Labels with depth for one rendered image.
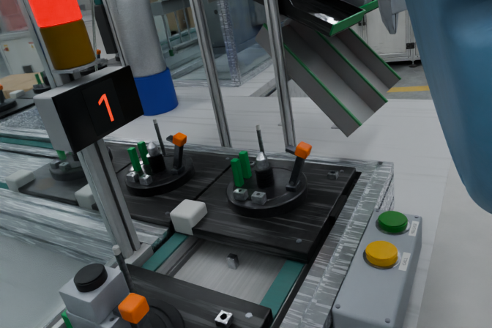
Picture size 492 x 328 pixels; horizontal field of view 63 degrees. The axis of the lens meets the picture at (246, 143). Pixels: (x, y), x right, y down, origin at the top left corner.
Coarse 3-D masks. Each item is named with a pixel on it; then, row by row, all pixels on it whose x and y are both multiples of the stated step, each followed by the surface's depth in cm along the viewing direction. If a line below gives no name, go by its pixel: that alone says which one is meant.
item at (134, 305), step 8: (128, 296) 38; (136, 296) 38; (120, 304) 37; (128, 304) 37; (136, 304) 37; (144, 304) 37; (120, 312) 37; (128, 312) 36; (136, 312) 36; (144, 312) 37; (128, 320) 37; (136, 320) 37; (144, 320) 38
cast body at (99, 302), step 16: (80, 272) 39; (96, 272) 39; (112, 272) 40; (64, 288) 39; (80, 288) 38; (96, 288) 38; (112, 288) 39; (128, 288) 41; (64, 304) 39; (80, 304) 38; (96, 304) 37; (112, 304) 39; (80, 320) 39; (96, 320) 38; (112, 320) 39
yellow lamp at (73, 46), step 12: (60, 24) 46; (72, 24) 46; (84, 24) 48; (48, 36) 46; (60, 36) 45; (72, 36) 46; (84, 36) 47; (48, 48) 47; (60, 48) 46; (72, 48) 46; (84, 48) 47; (60, 60) 47; (72, 60) 47; (84, 60) 48
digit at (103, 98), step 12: (96, 84) 49; (108, 84) 51; (84, 96) 48; (96, 96) 49; (108, 96) 51; (96, 108) 49; (108, 108) 51; (120, 108) 52; (96, 120) 49; (108, 120) 51; (120, 120) 53; (96, 132) 49
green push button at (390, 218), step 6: (384, 216) 58; (390, 216) 58; (396, 216) 58; (402, 216) 58; (384, 222) 57; (390, 222) 57; (396, 222) 57; (402, 222) 56; (384, 228) 57; (390, 228) 56; (396, 228) 56; (402, 228) 56
